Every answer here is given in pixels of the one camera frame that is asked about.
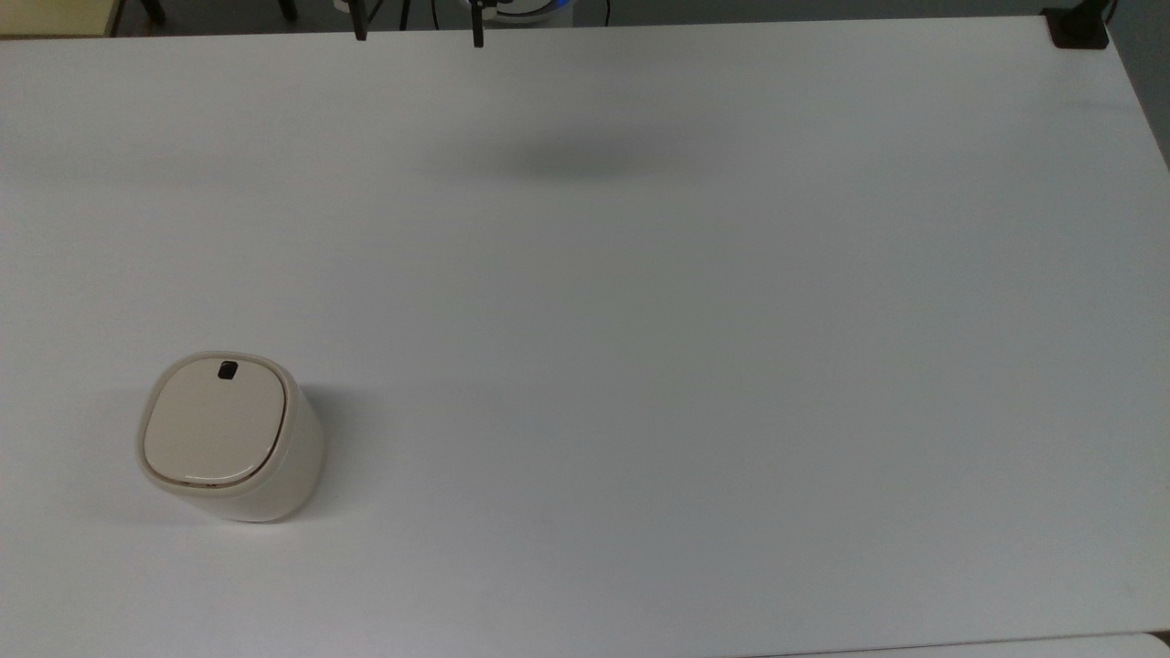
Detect cream trash bin lid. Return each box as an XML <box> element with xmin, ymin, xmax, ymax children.
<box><xmin>144</xmin><ymin>356</ymin><xmax>290</xmax><ymax>485</ymax></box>

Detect cream desktop trash bin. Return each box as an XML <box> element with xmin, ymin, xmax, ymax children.
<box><xmin>136</xmin><ymin>351</ymin><xmax>326</xmax><ymax>525</ymax></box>

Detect beige desk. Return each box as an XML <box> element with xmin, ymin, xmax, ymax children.
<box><xmin>0</xmin><ymin>0</ymin><xmax>125</xmax><ymax>38</ymax></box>

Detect black camera stand clamp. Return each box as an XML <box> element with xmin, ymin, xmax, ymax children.
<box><xmin>1043</xmin><ymin>0</ymin><xmax>1118</xmax><ymax>50</ymax></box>

